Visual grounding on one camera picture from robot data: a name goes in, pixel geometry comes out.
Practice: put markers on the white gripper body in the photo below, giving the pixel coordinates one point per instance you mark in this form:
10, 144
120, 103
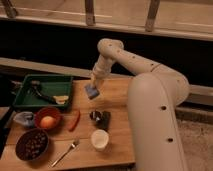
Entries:
99, 72

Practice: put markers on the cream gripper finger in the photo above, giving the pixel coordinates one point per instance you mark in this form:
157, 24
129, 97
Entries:
93, 81
100, 83

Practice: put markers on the blue sponge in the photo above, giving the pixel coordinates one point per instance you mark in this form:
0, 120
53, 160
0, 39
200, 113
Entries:
91, 92

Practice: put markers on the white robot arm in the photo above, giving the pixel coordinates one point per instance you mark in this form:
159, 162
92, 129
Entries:
153, 94

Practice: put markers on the dark metal cup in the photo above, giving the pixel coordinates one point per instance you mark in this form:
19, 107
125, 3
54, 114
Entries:
100, 120

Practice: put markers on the white paper cup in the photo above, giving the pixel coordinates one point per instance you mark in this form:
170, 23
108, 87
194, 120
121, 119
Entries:
100, 139

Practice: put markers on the red chili pepper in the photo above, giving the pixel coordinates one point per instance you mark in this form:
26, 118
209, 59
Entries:
75, 121

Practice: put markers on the yellow banana piece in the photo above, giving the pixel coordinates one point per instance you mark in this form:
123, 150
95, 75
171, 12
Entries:
61, 99

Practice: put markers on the orange bowl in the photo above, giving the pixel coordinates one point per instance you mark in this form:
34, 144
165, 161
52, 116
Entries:
47, 111

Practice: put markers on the green plastic tray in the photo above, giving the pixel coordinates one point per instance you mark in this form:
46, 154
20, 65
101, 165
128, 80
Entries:
52, 85

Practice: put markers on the dark brush in tray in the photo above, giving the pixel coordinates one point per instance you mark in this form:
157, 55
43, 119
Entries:
36, 86

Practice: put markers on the yellow orange fruit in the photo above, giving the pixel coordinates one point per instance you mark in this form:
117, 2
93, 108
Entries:
47, 122

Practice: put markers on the silver fork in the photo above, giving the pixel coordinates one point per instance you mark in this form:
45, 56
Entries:
73, 145

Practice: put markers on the blue crumpled cloth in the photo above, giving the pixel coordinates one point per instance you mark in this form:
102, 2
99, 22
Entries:
25, 118

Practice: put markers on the dark bowl of beans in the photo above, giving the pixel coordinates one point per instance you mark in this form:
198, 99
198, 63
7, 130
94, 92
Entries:
32, 145

